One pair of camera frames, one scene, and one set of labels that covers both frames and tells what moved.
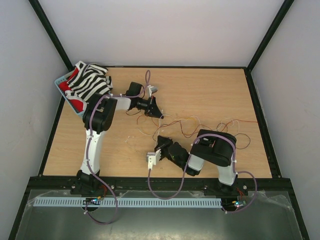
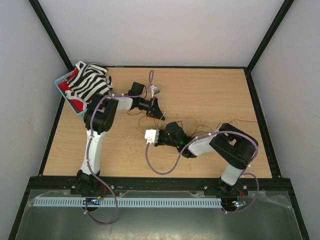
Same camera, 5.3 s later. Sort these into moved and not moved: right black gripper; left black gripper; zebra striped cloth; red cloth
Moved: right black gripper
Not moved: red cloth; zebra striped cloth; left black gripper
